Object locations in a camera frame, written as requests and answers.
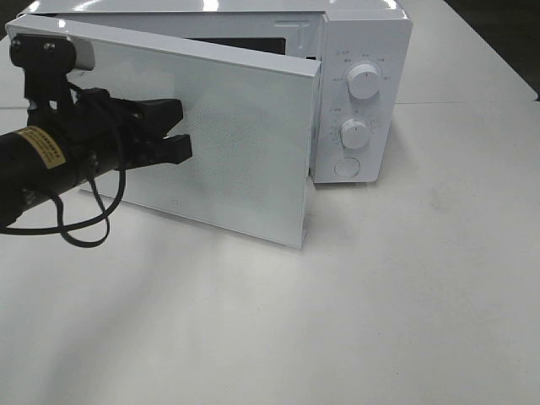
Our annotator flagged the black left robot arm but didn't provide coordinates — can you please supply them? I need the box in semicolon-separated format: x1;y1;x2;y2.
1;89;192;226

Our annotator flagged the white microwave door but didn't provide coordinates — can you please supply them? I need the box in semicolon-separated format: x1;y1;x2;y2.
7;14;320;248

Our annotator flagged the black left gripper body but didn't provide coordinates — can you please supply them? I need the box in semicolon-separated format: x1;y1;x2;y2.
27;89;146;186

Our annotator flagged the white timer knob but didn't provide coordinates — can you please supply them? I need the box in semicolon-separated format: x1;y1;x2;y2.
340;119;370;149

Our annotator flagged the round white door button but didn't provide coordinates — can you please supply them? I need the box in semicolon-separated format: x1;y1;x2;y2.
334;157;360;178

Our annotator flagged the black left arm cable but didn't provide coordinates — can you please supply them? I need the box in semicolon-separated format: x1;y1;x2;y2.
0;82;127;250

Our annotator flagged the upper white power knob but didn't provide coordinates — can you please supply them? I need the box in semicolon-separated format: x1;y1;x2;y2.
345;61;381;100

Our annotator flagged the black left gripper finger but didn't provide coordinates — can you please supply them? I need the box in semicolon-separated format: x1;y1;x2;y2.
134;134;192;168
135;99;184;139

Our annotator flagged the white microwave oven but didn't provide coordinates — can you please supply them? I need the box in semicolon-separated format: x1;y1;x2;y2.
7;1;413;183

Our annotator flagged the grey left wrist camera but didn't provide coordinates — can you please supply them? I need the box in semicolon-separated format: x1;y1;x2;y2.
9;34;95;116

